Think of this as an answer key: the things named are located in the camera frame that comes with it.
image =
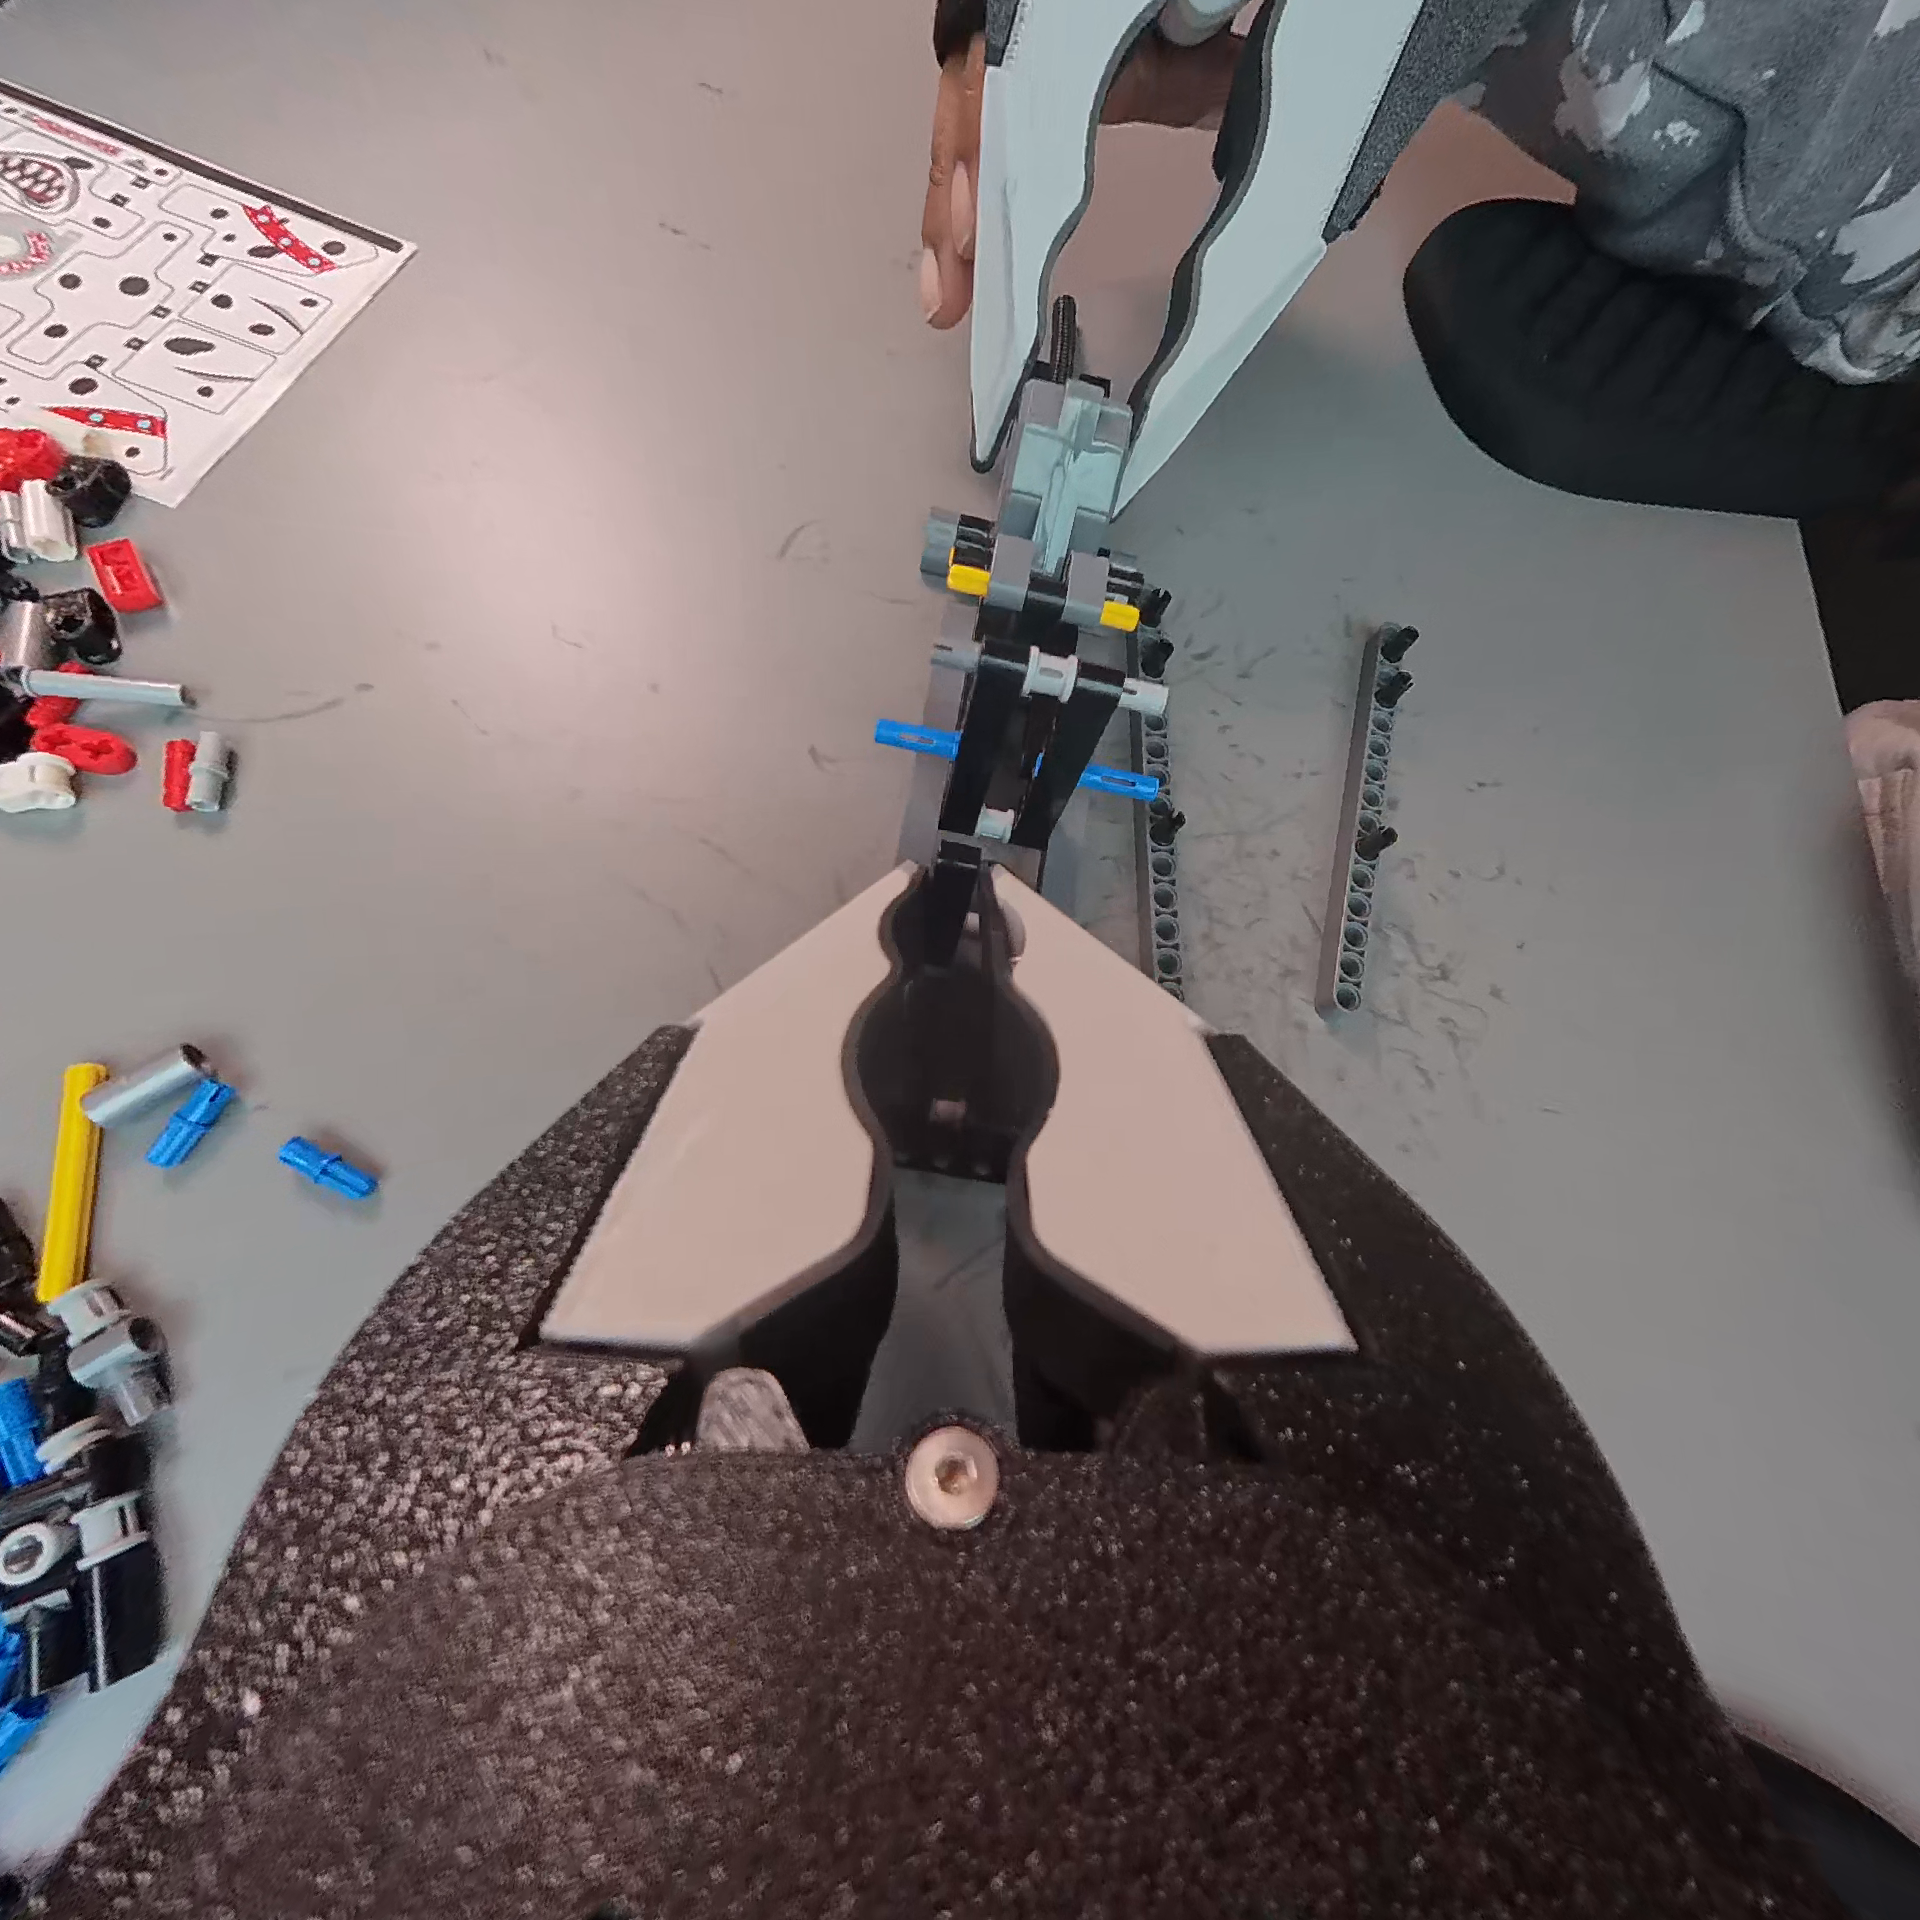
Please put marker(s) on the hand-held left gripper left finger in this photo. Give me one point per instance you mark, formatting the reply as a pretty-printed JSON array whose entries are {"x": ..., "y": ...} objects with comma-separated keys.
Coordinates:
[{"x": 705, "y": 1200}]

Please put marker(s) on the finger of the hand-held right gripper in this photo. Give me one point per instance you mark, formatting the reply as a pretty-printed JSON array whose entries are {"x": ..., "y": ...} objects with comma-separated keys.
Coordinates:
[
  {"x": 1290, "y": 166},
  {"x": 1036, "y": 150}
]

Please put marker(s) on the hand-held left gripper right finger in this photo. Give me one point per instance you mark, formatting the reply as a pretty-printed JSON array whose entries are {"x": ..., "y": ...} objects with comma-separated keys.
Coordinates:
[{"x": 1185, "y": 1200}]

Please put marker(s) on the long grey perforated beam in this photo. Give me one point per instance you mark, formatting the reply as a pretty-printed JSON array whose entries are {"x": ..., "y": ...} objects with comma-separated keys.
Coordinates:
[{"x": 1166, "y": 902}]

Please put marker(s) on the toy truck chassis assembly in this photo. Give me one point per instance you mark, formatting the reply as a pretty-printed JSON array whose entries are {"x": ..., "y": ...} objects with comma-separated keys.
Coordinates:
[{"x": 1072, "y": 464}]

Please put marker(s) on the long grey beam with pins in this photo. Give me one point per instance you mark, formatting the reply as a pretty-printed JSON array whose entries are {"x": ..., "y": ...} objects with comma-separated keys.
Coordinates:
[{"x": 1359, "y": 870}]

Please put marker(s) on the person's right forearm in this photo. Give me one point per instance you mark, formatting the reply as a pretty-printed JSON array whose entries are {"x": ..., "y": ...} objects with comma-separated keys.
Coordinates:
[{"x": 1723, "y": 150}]

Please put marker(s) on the person's right hand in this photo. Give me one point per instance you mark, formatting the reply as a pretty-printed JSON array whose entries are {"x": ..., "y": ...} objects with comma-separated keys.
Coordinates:
[{"x": 950, "y": 224}]

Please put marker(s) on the blue connector pin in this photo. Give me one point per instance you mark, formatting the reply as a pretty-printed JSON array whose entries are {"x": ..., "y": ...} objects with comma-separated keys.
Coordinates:
[
  {"x": 190, "y": 1124},
  {"x": 328, "y": 1167}
]

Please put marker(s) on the grey black tube piece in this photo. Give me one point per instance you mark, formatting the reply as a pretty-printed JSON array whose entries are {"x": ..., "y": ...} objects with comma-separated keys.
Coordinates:
[{"x": 146, "y": 1085}]

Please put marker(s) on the yellow axle rod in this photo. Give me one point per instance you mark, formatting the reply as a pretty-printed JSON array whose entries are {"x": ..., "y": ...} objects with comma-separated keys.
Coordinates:
[{"x": 66, "y": 1184}]

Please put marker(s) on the pile of blue black pins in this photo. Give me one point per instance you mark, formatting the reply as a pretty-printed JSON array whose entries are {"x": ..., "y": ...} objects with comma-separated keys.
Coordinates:
[{"x": 75, "y": 1501}]

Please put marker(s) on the person's grey hoodie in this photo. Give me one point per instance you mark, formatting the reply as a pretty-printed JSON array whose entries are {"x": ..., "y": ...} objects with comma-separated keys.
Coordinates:
[{"x": 1887, "y": 809}]

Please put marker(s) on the white sticker sheet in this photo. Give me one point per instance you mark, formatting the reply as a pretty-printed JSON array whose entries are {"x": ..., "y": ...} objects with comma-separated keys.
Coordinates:
[{"x": 182, "y": 301}]

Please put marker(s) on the pile of toy brick pieces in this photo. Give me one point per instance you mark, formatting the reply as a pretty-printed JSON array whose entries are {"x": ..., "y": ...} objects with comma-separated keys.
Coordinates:
[{"x": 75, "y": 599}]

